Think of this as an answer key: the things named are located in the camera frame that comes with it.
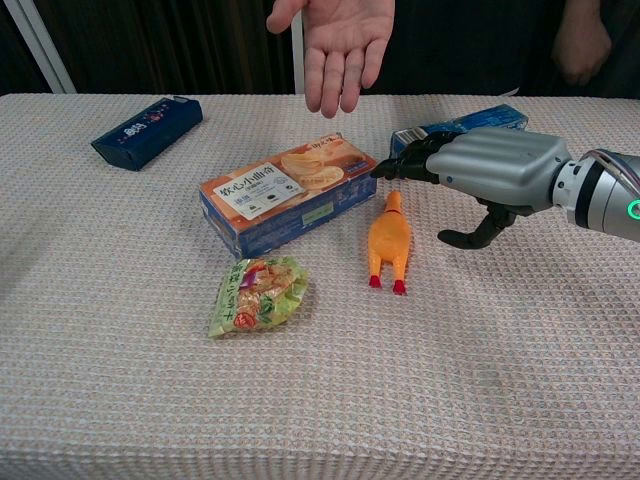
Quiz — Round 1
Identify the green snack packet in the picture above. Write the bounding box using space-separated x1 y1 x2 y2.
207 255 310 340

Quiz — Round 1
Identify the person's open palm hand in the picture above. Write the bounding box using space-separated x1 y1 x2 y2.
265 0 396 120

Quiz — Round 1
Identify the light blue carton box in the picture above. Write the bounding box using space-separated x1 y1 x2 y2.
390 103 530 160

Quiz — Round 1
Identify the beige woven tablecloth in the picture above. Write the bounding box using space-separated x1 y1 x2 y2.
0 92 640 480

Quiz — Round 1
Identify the person's closed hand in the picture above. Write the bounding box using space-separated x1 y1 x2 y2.
550 0 613 87

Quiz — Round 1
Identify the orange blue cookie box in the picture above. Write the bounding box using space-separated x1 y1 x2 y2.
198 131 379 260

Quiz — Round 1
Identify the yellow rubber chicken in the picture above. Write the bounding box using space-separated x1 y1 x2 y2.
367 189 412 296

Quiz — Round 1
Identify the white metal frame post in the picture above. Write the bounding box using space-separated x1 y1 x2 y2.
3 0 77 95

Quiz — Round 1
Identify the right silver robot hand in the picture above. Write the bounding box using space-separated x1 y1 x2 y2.
369 126 572 250

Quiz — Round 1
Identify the dark blue carton box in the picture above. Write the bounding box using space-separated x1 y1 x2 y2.
90 96 204 172

